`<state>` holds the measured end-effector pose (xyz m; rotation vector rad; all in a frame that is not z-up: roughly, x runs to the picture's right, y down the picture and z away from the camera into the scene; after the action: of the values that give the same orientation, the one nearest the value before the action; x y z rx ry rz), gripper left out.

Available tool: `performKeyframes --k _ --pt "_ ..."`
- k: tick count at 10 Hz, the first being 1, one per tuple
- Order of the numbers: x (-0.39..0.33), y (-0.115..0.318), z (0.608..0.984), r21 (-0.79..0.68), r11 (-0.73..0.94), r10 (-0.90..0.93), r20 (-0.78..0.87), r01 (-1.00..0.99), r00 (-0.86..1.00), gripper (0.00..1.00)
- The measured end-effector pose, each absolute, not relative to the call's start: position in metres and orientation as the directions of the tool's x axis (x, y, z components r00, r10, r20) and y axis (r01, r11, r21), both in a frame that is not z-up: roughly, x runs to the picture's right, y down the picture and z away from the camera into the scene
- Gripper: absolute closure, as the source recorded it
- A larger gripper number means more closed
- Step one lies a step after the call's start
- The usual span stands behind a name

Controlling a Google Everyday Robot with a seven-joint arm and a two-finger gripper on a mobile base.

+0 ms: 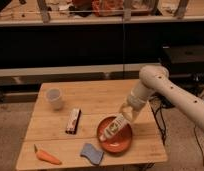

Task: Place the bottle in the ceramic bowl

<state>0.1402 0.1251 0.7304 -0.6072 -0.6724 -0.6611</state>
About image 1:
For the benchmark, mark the white plastic cup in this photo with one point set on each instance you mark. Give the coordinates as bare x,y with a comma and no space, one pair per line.
54,98

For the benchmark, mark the chocolate bar package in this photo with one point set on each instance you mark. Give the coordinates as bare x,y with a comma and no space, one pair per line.
73,120

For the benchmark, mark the white bottle with label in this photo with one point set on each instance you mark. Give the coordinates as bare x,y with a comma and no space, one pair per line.
113,128

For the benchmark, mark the black box on right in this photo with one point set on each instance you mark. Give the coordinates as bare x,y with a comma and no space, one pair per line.
184,59

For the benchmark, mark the wooden table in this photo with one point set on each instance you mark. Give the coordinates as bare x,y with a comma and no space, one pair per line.
96,100

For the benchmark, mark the orange ceramic bowl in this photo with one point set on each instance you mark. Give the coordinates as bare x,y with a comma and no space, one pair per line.
120,142

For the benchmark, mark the long wooden shelf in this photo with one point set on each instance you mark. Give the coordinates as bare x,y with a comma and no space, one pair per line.
29,15

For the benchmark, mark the orange toy carrot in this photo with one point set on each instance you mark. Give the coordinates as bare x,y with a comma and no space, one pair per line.
44,156

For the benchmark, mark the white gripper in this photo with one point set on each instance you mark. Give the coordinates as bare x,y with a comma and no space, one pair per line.
136,102

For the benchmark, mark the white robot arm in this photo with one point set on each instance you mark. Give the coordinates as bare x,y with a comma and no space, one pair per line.
156,79

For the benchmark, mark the blue sponge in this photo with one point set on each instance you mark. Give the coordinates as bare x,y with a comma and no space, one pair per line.
92,154

